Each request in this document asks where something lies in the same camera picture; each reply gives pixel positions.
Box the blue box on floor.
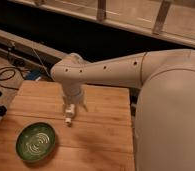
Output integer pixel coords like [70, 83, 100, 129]
[25, 70, 41, 80]

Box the metal window frame rail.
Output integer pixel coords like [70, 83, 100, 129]
[10, 0, 195, 48]

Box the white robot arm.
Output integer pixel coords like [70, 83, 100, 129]
[51, 49, 195, 171]

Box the black coiled cable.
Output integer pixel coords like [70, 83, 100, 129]
[0, 66, 29, 90]

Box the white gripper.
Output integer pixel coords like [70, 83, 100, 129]
[62, 84, 88, 113]

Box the small white bottle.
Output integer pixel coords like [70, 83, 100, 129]
[65, 104, 75, 126]

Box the green ceramic bowl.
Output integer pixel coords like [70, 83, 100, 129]
[16, 122, 56, 163]

